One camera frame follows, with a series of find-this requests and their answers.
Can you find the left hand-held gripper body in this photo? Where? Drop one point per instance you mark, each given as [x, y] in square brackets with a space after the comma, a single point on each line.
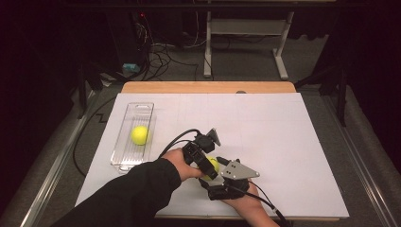
[197, 151]

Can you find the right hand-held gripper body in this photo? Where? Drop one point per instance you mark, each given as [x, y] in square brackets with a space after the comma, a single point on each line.
[230, 190]

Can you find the yellow tennis ball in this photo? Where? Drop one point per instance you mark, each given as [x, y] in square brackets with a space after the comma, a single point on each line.
[139, 135]
[215, 164]

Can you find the clear plastic container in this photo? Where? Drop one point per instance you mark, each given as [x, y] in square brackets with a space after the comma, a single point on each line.
[132, 154]

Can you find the person's left hand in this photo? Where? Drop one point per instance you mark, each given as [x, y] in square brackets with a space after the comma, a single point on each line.
[179, 164]

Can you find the person's right hand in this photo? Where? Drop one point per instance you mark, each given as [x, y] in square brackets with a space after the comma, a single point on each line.
[249, 205]

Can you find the white board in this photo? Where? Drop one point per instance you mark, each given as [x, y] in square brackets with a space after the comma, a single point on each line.
[283, 151]

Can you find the wooden table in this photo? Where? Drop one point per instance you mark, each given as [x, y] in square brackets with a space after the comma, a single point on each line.
[205, 87]

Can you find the teal small box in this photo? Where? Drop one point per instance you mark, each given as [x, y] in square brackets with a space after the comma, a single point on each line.
[130, 67]

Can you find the black stand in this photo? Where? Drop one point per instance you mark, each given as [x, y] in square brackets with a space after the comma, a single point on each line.
[82, 91]
[342, 94]

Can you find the white metal stand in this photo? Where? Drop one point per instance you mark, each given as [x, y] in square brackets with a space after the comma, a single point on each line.
[246, 26]

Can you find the dark computer tower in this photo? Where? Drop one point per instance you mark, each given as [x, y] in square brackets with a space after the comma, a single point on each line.
[126, 34]

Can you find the metal floor rail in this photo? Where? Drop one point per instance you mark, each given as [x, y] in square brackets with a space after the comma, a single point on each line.
[47, 178]
[362, 176]

